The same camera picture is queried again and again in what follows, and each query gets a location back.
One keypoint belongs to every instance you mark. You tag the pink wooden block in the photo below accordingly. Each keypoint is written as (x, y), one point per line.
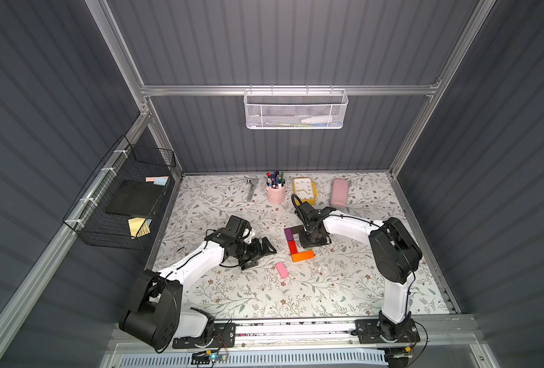
(281, 268)

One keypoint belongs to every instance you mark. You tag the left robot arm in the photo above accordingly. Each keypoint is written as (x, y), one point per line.
(155, 311)

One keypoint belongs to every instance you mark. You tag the purple wooden block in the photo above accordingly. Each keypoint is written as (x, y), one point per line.
(289, 234)

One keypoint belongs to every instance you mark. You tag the small circuit board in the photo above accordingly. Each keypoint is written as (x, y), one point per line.
(208, 358)

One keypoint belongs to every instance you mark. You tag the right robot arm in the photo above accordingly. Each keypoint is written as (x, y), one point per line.
(395, 252)

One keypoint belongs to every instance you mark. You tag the white wire basket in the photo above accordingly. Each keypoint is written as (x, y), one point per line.
(283, 108)

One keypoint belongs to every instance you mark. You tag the pink case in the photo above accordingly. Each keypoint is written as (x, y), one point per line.
(339, 193)

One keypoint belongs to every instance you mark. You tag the yellow sticky notes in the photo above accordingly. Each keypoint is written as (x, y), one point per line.
(139, 227)

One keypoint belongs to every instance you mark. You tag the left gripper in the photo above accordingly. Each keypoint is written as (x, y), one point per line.
(256, 248)

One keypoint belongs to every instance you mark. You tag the black wire basket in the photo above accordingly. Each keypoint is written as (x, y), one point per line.
(87, 216)

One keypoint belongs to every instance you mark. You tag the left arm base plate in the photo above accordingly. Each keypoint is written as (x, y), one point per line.
(217, 336)

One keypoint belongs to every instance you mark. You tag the yellow tray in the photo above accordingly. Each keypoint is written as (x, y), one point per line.
(305, 189)

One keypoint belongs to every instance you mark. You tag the pink blue sticky notes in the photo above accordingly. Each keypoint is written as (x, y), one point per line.
(158, 180)

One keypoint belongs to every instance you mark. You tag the orange wooden block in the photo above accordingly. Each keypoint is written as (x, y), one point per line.
(302, 256)

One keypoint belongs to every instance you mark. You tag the brown wooden block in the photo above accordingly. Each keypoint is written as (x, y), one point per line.
(296, 229)

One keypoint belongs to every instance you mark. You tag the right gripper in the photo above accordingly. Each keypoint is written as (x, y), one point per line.
(312, 232)

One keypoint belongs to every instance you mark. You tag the pink pen cup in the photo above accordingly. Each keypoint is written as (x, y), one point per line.
(275, 189)

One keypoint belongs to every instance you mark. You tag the white tube in basket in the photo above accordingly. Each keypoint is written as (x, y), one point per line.
(324, 120)

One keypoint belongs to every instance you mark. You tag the black notebook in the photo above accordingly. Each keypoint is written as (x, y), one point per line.
(134, 199)

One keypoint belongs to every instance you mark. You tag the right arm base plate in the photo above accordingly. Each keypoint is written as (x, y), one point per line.
(375, 330)

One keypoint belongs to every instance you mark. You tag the red wooden block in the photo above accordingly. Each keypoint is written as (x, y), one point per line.
(292, 247)

